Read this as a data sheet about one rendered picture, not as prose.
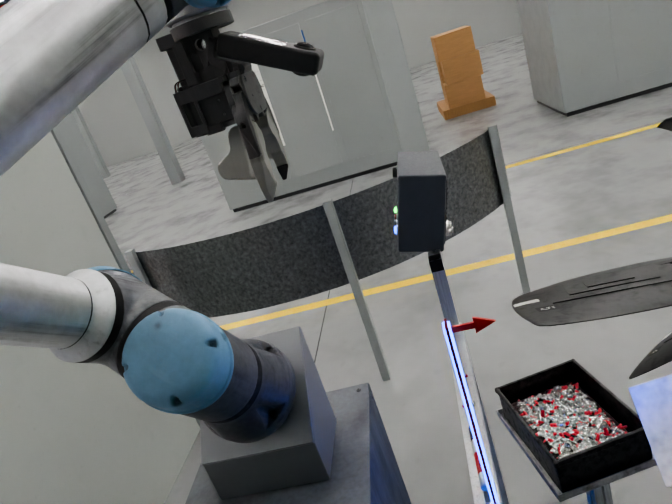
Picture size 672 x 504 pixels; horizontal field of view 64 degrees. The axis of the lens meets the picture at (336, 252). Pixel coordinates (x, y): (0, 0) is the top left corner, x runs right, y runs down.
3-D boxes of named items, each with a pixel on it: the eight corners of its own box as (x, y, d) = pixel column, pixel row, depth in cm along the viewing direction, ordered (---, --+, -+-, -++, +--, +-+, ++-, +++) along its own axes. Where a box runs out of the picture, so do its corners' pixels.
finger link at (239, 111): (257, 163, 63) (237, 92, 63) (270, 159, 62) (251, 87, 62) (242, 159, 58) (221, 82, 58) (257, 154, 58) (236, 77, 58)
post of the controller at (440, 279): (460, 330, 129) (441, 258, 122) (448, 332, 130) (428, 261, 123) (459, 323, 132) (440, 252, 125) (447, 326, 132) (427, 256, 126)
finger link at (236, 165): (235, 212, 64) (214, 137, 64) (281, 198, 62) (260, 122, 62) (225, 212, 61) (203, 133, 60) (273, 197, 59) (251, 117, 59)
